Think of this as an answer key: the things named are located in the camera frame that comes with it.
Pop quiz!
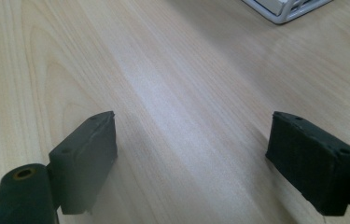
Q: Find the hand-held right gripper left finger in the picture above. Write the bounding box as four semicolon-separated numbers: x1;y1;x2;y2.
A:
48;110;119;216

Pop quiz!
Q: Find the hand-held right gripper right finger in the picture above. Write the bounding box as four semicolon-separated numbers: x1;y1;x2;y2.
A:
265;110;350;217

